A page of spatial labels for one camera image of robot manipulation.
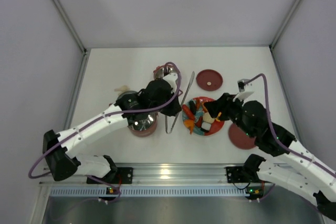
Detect salmon piece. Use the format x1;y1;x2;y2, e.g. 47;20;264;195
183;119;195;129

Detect beige toy piece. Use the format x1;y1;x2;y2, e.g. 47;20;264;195
114;85;130;93

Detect pink steel bowl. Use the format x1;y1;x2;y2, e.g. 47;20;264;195
128;113;158;137
153;64;177;80

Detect red sausage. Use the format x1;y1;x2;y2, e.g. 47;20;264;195
182;104;195;121

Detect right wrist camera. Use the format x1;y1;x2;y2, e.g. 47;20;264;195
233;79;254;101

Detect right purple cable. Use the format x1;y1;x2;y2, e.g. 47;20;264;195
243;73;336;180

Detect pink steel bowl near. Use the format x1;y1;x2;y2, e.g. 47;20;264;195
128;113;158;137

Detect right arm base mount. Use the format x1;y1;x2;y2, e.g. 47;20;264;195
225;154;266;184

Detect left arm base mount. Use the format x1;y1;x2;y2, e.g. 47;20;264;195
86;155;134;185

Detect purple cable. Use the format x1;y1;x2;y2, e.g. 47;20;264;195
243;73;336;180
28;61;183;179

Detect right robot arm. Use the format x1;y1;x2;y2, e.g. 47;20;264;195
204;93;335;220

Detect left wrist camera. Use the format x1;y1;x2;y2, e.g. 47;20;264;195
163;72;178;92

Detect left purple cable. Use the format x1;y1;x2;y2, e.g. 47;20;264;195
28;61;183;179

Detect aluminium rail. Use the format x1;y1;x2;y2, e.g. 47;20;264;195
39;163;245;185

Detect steel serving tongs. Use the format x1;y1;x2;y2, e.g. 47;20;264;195
165;71;195;134

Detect grey lunch box lid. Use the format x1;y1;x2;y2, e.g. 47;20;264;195
116;90;138;103

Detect pink steel bowl far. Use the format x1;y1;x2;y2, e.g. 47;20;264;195
153;64;177;80

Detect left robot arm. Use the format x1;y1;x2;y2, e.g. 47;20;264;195
43;79;181;183

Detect black spiky sea cucumber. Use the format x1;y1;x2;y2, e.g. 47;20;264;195
189;100;198;114

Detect steamed bun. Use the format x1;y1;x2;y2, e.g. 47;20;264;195
203;112;215;124

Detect red and teal plate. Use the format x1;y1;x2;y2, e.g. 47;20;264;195
182;97;224;136

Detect dark red lid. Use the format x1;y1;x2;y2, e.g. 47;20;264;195
228;124;256;150
196;69;223;91

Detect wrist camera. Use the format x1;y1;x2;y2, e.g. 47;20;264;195
233;79;254;101
163;72;178;92

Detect slotted cable duct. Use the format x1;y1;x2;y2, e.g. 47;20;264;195
50;186;248;197

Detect dark red lid far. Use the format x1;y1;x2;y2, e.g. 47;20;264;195
196;69;223;91

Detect dark red lid near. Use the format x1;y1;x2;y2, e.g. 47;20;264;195
228;124;256;150

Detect white sushi roll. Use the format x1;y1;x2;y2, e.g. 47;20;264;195
201;121;212;133

